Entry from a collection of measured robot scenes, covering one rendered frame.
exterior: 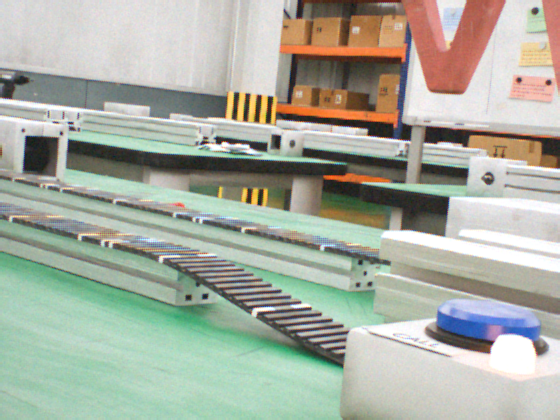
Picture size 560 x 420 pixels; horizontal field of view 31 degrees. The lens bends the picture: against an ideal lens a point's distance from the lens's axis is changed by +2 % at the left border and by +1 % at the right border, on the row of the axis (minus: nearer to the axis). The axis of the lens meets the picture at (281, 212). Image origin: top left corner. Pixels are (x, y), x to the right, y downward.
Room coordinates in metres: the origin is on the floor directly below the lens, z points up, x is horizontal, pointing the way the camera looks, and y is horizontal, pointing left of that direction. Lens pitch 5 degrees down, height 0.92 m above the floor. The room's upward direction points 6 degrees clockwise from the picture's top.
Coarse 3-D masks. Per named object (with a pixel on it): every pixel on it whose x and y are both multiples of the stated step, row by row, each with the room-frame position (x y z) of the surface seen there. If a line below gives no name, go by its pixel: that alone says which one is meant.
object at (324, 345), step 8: (336, 336) 0.61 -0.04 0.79; (344, 336) 0.61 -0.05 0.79; (304, 344) 0.59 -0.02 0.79; (312, 344) 0.58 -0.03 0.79; (320, 344) 0.59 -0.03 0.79; (328, 344) 0.59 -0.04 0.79; (336, 344) 0.59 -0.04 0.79; (344, 344) 0.59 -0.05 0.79; (320, 352) 0.58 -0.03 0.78; (328, 352) 0.58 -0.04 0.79
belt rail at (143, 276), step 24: (0, 240) 0.86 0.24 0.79; (24, 240) 0.84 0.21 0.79; (48, 240) 0.81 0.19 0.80; (72, 240) 0.79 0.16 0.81; (48, 264) 0.81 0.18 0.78; (72, 264) 0.78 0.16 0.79; (96, 264) 0.77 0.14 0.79; (120, 264) 0.75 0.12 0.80; (144, 264) 0.72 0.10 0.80; (120, 288) 0.74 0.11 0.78; (144, 288) 0.72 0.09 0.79; (168, 288) 0.70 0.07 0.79; (192, 288) 0.71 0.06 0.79
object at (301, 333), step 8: (288, 328) 0.60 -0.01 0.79; (296, 328) 0.60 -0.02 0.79; (304, 328) 0.61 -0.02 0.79; (312, 328) 0.61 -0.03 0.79; (320, 328) 0.62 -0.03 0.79; (328, 328) 0.62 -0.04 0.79; (336, 328) 0.62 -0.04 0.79; (344, 328) 0.63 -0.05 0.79; (288, 336) 0.60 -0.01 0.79; (296, 336) 0.59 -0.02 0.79; (304, 336) 0.59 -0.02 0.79; (312, 336) 0.60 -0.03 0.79; (320, 336) 0.60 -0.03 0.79; (328, 336) 0.61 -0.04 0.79
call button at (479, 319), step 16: (448, 304) 0.39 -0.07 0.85; (464, 304) 0.39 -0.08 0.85; (480, 304) 0.40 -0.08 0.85; (496, 304) 0.40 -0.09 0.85; (448, 320) 0.38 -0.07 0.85; (464, 320) 0.38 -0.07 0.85; (480, 320) 0.38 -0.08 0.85; (496, 320) 0.38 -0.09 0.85; (512, 320) 0.38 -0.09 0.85; (528, 320) 0.38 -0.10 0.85; (480, 336) 0.37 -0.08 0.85; (496, 336) 0.37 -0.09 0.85; (528, 336) 0.38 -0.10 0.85
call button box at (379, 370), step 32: (416, 320) 0.42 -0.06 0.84; (352, 352) 0.39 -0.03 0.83; (384, 352) 0.38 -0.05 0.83; (416, 352) 0.37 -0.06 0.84; (448, 352) 0.36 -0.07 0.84; (480, 352) 0.37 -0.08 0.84; (544, 352) 0.38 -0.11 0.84; (352, 384) 0.39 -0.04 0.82; (384, 384) 0.38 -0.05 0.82; (416, 384) 0.37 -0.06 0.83; (448, 384) 0.36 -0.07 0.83; (480, 384) 0.35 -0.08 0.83; (512, 384) 0.34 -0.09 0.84; (544, 384) 0.35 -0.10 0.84; (352, 416) 0.39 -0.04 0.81; (384, 416) 0.38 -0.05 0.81; (416, 416) 0.37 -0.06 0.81; (448, 416) 0.36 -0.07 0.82; (480, 416) 0.35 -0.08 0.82; (512, 416) 0.34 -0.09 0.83; (544, 416) 0.35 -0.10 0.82
